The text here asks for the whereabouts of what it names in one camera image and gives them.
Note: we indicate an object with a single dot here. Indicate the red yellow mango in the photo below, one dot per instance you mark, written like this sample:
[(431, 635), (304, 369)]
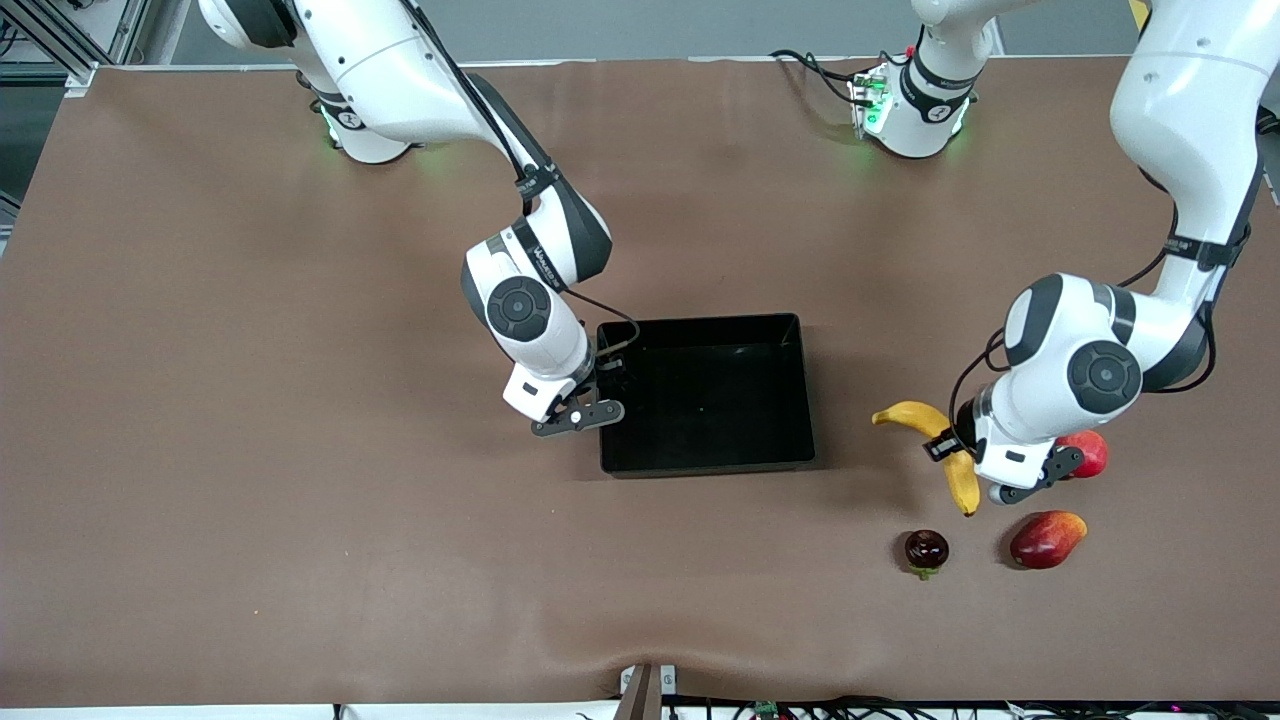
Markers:
[(1045, 540)]

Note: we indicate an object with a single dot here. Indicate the small metal clamp bracket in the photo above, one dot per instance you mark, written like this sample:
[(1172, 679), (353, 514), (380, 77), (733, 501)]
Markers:
[(645, 685)]

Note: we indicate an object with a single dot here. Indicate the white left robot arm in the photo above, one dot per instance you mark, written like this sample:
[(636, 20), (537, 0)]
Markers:
[(1190, 100)]

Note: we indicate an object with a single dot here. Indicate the red pomegranate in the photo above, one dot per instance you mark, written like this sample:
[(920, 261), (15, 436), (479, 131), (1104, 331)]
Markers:
[(1092, 455)]

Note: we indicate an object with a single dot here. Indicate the black plastic box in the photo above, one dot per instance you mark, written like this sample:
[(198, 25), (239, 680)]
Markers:
[(700, 420)]

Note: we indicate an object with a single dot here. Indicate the brown table mat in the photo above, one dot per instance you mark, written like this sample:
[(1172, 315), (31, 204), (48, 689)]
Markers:
[(300, 550)]

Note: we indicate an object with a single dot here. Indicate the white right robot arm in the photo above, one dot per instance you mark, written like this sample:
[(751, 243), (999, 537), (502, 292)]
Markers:
[(400, 70)]

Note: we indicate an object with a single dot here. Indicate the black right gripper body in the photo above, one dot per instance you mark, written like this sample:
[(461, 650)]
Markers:
[(607, 375)]

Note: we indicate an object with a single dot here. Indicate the dark purple mangosteen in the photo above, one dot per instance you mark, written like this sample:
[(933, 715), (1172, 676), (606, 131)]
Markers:
[(927, 548)]

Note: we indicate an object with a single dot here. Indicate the yellow banana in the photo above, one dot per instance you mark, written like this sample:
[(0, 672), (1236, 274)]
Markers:
[(962, 485)]

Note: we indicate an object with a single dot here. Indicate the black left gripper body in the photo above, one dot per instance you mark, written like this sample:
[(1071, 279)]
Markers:
[(963, 421)]

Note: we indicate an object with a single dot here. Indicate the aluminium frame profile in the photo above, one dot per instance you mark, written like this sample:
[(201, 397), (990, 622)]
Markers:
[(125, 30)]

